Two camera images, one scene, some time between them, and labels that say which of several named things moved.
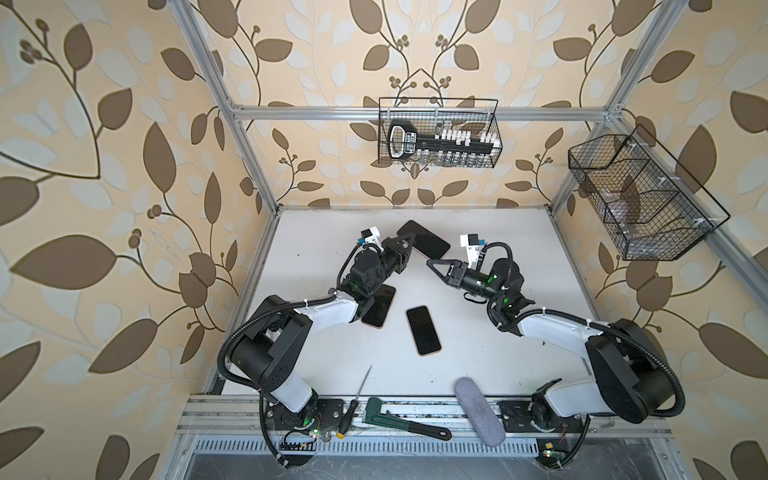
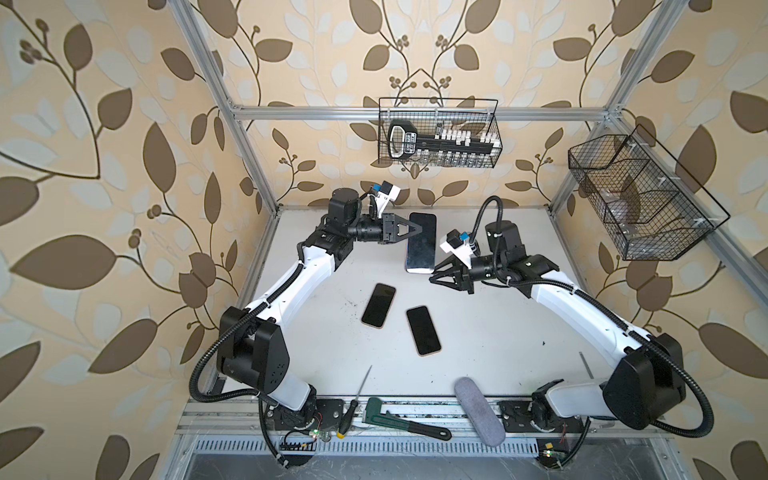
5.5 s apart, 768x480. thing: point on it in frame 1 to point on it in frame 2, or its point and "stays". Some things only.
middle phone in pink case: [425, 335] stays
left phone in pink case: [376, 315] stays
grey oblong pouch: [491, 429] stays
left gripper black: [398, 253] to [386, 228]
